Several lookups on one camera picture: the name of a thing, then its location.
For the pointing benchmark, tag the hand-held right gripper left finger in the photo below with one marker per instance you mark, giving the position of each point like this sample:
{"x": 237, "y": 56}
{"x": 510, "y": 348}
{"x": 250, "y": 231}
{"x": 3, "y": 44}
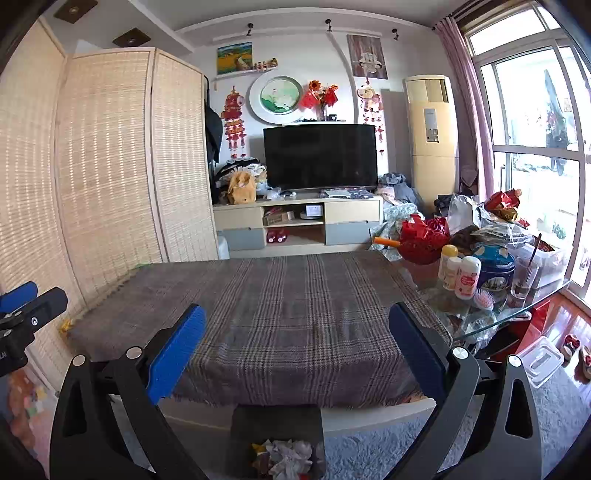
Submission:
{"x": 178, "y": 355}

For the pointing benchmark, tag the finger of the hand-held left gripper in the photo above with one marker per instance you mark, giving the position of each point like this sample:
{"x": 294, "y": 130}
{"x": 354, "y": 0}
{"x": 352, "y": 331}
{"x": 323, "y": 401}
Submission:
{"x": 41, "y": 308}
{"x": 18, "y": 295}

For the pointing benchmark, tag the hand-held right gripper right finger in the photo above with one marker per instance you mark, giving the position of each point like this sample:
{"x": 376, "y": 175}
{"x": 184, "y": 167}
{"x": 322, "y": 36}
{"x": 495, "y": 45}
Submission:
{"x": 415, "y": 350}

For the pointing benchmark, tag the black trash bin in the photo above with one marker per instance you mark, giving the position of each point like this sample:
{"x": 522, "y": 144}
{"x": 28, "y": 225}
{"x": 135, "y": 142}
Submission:
{"x": 277, "y": 422}

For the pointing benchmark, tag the white paper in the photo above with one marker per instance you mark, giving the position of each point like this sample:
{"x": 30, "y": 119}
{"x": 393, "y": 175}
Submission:
{"x": 286, "y": 458}

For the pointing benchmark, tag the small white bottle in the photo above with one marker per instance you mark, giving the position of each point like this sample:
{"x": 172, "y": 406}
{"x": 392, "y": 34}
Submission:
{"x": 452, "y": 274}

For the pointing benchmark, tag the pink hairbrush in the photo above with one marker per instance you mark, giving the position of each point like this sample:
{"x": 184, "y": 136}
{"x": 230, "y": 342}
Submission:
{"x": 485, "y": 300}

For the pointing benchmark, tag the white bottle with pink label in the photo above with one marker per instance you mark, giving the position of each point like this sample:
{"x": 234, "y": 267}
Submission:
{"x": 467, "y": 279}

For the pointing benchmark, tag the white bottle with yellow lid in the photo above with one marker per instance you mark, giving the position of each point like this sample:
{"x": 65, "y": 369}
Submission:
{"x": 448, "y": 264}

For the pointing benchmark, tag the red plastic basket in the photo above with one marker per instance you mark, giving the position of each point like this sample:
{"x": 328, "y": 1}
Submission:
{"x": 425, "y": 244}

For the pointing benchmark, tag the grey shaggy rug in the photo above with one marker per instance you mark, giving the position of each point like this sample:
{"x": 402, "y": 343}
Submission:
{"x": 369, "y": 450}

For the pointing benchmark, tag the blue round tin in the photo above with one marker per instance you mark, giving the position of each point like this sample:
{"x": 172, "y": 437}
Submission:
{"x": 496, "y": 267}

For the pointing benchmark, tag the white waste bin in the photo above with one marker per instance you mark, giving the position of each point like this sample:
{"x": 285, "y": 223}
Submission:
{"x": 223, "y": 248}

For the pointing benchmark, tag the brown plaid tablecloth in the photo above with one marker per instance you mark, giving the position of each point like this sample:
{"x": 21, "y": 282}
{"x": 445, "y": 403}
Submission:
{"x": 300, "y": 323}

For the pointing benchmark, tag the clear lidded storage box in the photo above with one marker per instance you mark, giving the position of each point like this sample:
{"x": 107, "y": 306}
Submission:
{"x": 542, "y": 360}

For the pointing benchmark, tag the clear drinking glass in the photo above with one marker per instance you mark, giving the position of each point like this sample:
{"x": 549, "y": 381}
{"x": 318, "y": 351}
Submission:
{"x": 523, "y": 279}

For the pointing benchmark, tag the green floral cloth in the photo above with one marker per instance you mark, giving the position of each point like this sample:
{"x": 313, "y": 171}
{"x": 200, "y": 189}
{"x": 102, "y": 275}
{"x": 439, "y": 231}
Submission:
{"x": 395, "y": 221}

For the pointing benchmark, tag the bamboo folding screen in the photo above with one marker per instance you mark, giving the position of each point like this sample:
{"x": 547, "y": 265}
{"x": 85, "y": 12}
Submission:
{"x": 106, "y": 184}

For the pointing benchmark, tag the white plastic bag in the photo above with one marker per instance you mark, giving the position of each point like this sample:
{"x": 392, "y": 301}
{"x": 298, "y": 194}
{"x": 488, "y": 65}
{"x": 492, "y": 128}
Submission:
{"x": 461, "y": 214}

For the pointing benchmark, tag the beige grey television cabinet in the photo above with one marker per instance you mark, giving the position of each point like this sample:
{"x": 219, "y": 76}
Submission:
{"x": 351, "y": 212}

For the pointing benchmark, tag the long dark spoon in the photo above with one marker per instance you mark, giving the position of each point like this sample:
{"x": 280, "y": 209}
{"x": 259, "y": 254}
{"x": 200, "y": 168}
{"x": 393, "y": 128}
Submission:
{"x": 534, "y": 251}

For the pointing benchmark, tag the clear storage box with snacks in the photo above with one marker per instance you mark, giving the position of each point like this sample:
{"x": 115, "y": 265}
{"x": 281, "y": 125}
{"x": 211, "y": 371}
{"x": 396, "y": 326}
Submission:
{"x": 551, "y": 263}

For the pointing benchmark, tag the grey blue clothes pile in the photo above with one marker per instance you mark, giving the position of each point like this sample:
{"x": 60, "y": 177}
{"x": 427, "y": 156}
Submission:
{"x": 399, "y": 189}

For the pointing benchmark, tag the cardboard boxes in cabinet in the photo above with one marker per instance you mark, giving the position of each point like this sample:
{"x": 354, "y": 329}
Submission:
{"x": 278, "y": 218}

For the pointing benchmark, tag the red snack bags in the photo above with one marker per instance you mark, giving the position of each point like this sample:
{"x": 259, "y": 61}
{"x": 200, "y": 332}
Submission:
{"x": 503, "y": 203}

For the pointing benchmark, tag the cream standing air conditioner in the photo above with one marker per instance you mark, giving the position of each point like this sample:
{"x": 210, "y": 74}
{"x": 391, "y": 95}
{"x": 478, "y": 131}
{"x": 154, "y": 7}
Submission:
{"x": 431, "y": 175}

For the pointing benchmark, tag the yellow plush toy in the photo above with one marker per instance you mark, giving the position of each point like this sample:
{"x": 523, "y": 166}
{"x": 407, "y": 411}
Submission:
{"x": 241, "y": 190}

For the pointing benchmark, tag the dark striped clothes pile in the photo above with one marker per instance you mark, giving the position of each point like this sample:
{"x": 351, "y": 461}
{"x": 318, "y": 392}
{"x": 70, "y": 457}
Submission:
{"x": 238, "y": 166}

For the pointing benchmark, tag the black flat television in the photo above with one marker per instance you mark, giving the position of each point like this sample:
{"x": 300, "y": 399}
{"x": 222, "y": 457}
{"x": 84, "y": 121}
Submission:
{"x": 321, "y": 157}

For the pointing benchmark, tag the dark hanging coat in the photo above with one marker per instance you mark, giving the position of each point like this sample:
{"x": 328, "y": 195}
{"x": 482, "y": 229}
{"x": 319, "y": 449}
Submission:
{"x": 213, "y": 131}

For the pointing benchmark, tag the red hanging fish decoration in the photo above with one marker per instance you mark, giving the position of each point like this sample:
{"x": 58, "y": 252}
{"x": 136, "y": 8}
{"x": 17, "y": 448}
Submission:
{"x": 234, "y": 115}

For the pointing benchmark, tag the large window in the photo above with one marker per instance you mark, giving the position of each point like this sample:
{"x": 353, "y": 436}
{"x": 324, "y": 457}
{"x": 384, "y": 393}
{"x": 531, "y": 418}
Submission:
{"x": 531, "y": 129}

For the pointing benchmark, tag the pink curtain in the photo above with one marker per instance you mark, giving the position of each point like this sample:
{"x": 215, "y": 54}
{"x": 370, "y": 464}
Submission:
{"x": 466, "y": 106}

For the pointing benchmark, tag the hanging cow decoration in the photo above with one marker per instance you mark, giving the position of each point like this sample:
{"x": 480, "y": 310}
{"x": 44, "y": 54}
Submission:
{"x": 371, "y": 104}

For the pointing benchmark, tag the vase with red flowers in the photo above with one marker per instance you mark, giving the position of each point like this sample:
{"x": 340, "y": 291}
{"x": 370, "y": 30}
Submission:
{"x": 321, "y": 97}

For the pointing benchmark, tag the brown square ceiling fixture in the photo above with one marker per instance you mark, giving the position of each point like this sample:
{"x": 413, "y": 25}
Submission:
{"x": 75, "y": 8}
{"x": 134, "y": 38}

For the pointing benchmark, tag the landscape painting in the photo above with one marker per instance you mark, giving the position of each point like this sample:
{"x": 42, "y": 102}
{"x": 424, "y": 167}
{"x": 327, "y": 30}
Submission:
{"x": 234, "y": 59}

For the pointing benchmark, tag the round white wall art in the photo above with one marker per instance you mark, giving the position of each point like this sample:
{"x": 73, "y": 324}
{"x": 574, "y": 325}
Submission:
{"x": 276, "y": 99}

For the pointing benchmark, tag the brown wall picture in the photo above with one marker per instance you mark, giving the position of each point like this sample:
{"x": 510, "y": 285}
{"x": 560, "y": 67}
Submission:
{"x": 367, "y": 57}

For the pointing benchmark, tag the wall shelf with figurines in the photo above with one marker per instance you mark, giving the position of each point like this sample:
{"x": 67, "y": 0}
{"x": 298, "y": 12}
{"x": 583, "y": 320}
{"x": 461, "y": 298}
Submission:
{"x": 265, "y": 65}

